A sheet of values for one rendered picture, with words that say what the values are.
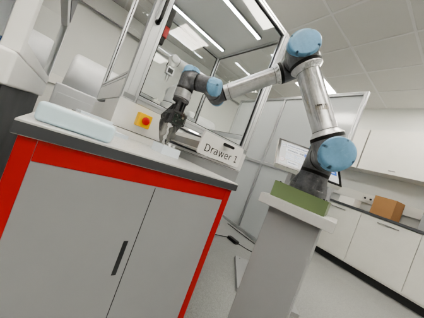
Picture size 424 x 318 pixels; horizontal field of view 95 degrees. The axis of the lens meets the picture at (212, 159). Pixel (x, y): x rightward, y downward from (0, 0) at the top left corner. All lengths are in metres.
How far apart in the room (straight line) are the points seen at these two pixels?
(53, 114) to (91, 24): 4.05
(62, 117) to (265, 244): 0.80
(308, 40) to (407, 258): 3.05
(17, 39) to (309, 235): 1.14
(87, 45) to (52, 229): 4.04
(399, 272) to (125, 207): 3.34
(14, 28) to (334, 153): 1.05
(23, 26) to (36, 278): 0.69
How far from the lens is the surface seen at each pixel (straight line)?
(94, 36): 4.49
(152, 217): 0.61
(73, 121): 0.53
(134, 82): 1.14
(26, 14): 0.90
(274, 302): 0.95
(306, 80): 0.85
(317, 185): 0.90
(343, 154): 0.78
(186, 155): 1.28
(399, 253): 3.53
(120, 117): 1.12
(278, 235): 0.88
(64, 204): 0.55
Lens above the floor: 0.81
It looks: level
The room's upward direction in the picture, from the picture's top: 21 degrees clockwise
